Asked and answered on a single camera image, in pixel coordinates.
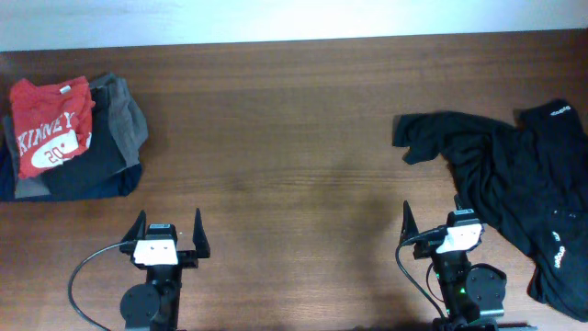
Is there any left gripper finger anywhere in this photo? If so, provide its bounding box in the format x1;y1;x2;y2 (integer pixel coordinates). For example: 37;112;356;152
121;210;146;242
192;209;210;258

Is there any black polo shirt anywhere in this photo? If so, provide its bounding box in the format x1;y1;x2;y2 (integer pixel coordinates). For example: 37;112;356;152
392;99;587;322

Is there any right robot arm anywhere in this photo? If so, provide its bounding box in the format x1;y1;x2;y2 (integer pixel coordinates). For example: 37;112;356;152
395;201;507;330

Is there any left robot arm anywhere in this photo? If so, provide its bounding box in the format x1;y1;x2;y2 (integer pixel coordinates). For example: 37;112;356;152
119;210;210;331

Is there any grey folded garment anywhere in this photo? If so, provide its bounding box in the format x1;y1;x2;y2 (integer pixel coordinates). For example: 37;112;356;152
2;72;150;200

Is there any red printed t-shirt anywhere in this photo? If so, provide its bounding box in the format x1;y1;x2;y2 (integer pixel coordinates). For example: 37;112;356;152
9;75;95;179

